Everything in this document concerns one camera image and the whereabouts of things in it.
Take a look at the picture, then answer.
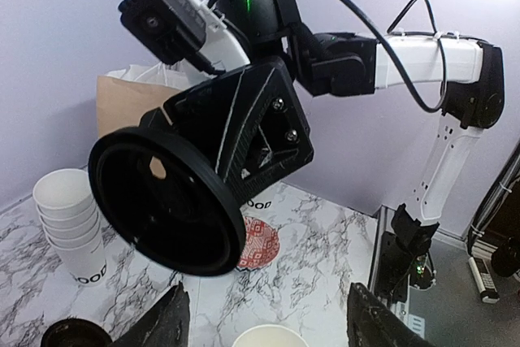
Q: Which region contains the stack of white cups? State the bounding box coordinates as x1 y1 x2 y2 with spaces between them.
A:
32 168 107 287

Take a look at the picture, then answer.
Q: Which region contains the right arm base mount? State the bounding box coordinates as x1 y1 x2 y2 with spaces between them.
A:
375 204 440 305

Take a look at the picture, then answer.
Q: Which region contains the white paper coffee cup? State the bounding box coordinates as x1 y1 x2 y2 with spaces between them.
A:
244 197 272 211

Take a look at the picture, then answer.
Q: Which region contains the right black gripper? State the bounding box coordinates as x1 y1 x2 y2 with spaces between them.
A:
140 0 376 205

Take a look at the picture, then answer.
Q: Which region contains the brown paper bag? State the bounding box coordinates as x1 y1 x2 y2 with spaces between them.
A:
96 63 189 137

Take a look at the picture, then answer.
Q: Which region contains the black cup lid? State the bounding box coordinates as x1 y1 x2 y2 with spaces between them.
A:
89 127 246 276

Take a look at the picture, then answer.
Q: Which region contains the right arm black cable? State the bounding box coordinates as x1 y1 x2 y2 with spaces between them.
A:
210 0 452 112

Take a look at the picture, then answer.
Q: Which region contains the stack of black lids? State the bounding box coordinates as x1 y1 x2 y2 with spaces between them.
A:
40 319 112 347

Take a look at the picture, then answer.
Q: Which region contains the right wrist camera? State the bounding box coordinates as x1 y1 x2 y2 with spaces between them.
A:
117 0 249 76

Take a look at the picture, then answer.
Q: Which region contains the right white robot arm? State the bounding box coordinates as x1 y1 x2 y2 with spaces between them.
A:
89 0 504 246

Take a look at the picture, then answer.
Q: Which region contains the white power strip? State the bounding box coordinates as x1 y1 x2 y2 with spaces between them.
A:
468 257 500 304

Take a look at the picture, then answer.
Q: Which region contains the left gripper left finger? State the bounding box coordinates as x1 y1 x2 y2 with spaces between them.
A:
110 284 190 347

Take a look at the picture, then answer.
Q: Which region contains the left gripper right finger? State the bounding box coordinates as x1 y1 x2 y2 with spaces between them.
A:
347 283 432 347

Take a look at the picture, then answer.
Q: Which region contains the red patterned bowl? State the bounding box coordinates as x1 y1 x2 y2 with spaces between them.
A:
236 216 280 271

